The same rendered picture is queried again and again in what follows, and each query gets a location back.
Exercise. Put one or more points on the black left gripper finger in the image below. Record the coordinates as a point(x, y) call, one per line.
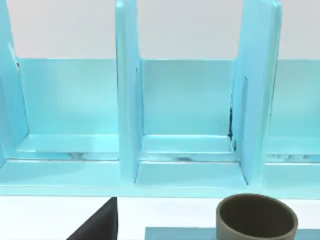
point(103, 222)

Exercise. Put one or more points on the blue coaster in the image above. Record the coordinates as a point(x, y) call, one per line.
point(180, 233)

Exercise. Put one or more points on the light blue rack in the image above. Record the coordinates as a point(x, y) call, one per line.
point(175, 105)

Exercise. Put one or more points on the grey-brown cup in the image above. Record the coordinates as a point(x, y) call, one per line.
point(255, 220)

